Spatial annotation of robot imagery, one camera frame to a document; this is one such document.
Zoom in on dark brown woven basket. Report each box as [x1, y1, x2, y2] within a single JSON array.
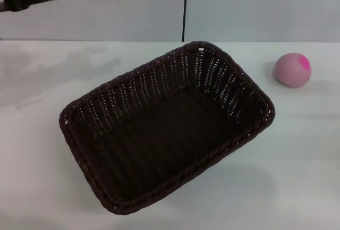
[[58, 40, 276, 216]]

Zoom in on pink round peach toy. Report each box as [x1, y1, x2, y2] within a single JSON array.
[[273, 52, 312, 89]]

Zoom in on thin black vertical wall strip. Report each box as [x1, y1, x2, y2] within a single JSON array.
[[182, 0, 189, 42]]

